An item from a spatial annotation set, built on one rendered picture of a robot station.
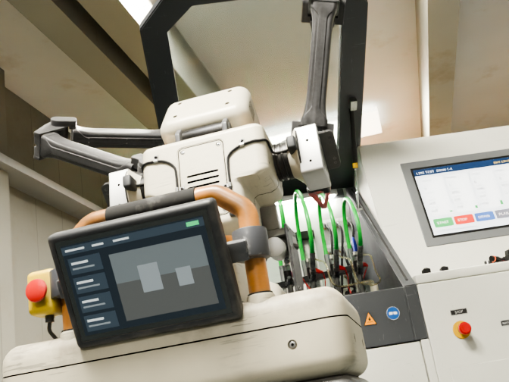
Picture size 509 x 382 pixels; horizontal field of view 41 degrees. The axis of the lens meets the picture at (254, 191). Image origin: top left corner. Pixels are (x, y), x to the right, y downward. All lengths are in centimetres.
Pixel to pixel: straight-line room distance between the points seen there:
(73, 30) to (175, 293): 326
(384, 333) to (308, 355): 111
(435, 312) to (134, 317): 125
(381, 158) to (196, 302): 168
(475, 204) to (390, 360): 74
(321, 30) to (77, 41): 272
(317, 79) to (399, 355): 86
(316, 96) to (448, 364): 90
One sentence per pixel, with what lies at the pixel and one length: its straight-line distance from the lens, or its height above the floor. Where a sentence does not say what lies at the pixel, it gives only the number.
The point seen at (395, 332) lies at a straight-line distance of 206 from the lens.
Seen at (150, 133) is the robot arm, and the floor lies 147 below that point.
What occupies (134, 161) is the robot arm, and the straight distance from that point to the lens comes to 171.
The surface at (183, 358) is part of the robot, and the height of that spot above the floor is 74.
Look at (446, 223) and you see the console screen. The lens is 246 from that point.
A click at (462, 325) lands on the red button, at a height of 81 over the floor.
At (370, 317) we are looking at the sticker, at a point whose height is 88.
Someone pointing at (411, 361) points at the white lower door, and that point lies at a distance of 206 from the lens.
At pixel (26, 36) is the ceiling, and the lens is 497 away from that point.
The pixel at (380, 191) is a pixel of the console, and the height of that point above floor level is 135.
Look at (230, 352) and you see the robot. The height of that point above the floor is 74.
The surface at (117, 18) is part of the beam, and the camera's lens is 405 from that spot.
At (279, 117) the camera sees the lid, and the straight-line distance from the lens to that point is 248.
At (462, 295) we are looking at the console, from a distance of 213.
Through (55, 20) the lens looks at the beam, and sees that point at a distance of 405.
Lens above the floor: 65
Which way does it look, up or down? 18 degrees up
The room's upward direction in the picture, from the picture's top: 9 degrees counter-clockwise
